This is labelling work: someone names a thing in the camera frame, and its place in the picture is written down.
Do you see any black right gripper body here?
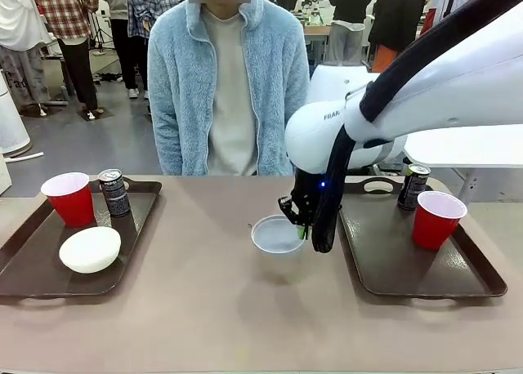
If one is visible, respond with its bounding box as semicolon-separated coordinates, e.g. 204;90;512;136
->
290;167;329;227

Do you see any white bowl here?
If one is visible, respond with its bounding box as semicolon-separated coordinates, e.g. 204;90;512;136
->
58;226;123;274
250;214;307;257

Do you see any black drink can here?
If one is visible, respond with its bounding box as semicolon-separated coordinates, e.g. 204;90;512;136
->
396;163;431;211
98;168;132;219

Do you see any red plastic cup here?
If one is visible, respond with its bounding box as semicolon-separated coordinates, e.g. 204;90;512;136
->
411;190;468;252
40;171;96;229

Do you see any brown serving tray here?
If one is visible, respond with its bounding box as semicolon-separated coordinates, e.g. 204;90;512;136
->
335;176;508;305
0;176;163;305

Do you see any person in blue fleece jacket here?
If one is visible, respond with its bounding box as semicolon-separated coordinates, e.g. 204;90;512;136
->
146;0;311;177

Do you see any white side table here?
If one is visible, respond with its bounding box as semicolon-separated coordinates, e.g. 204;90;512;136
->
369;133;523;206

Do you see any person in black top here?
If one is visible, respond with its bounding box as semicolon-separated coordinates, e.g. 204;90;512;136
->
328;0;377;66

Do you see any person in black and orange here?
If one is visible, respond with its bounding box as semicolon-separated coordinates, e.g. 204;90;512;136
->
367;0;429;73

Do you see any person in white and red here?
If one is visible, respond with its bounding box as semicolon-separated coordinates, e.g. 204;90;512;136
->
420;0;485;38

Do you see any person in blue plaid shirt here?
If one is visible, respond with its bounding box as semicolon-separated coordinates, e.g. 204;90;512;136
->
109;0;165;100

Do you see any person in red plaid shirt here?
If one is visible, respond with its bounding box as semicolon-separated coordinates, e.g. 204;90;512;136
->
30;0;101;120

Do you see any white air purifier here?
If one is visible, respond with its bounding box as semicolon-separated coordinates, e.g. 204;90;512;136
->
0;69;33;158

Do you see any person in white top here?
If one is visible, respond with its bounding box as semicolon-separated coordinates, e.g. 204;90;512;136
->
0;0;54;118

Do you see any black cable sleeve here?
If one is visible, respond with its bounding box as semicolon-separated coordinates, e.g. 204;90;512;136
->
311;0;507;253

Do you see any white hose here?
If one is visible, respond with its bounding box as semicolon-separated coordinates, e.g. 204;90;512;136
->
2;150;44;162

